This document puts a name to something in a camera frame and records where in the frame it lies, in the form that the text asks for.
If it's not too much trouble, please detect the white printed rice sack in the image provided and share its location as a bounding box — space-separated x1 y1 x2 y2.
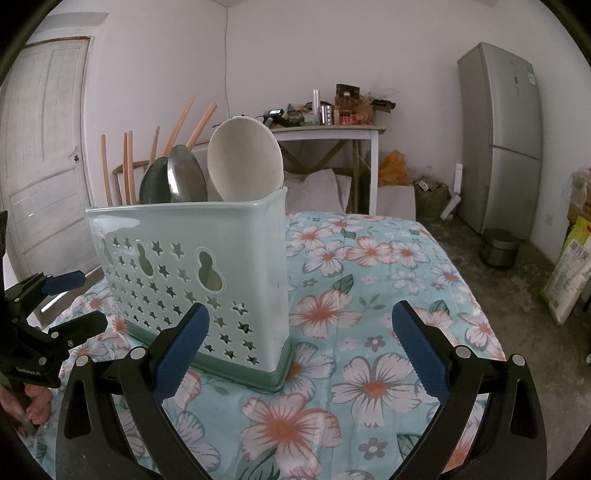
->
540 217 591 327

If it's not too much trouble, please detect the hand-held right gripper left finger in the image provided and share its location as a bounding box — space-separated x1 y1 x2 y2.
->
55 302 211 480

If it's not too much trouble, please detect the orange plastic bag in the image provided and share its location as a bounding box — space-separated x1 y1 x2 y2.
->
379 150 410 188

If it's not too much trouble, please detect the white ladle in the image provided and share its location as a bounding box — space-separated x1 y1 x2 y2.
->
207 116 284 203

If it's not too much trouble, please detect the brown box with bottles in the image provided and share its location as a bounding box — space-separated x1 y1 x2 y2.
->
335 84 397 127

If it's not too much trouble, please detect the white table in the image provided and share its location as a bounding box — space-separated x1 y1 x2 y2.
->
270 124 386 216

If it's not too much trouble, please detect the white flat box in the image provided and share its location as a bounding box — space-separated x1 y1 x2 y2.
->
376 185 417 221

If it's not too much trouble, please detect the white board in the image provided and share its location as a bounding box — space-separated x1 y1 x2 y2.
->
440 163 463 221

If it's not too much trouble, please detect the green sack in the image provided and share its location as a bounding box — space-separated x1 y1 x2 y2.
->
413 178 452 221

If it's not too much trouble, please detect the white bag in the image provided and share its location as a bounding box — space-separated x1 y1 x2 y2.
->
283 168 352 214

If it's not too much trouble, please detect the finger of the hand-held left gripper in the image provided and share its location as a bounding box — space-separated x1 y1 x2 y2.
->
28 310 108 354
4 271 87 306

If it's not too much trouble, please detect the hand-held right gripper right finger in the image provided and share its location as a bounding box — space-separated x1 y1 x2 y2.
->
392 300 548 480

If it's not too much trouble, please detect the floral blue blanket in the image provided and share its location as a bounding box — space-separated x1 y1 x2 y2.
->
34 211 507 480

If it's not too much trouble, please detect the white door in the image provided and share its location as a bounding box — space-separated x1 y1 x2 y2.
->
0 38 95 283

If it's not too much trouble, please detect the grey refrigerator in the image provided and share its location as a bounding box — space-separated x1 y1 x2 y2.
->
457 42 544 241

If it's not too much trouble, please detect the mint green utensil basket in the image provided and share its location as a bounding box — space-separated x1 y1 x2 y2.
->
85 187 296 394

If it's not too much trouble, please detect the bundle of wooden chopsticks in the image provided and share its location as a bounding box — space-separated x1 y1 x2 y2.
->
100 97 218 207

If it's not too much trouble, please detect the person's left hand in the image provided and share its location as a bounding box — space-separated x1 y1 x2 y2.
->
22 386 53 426

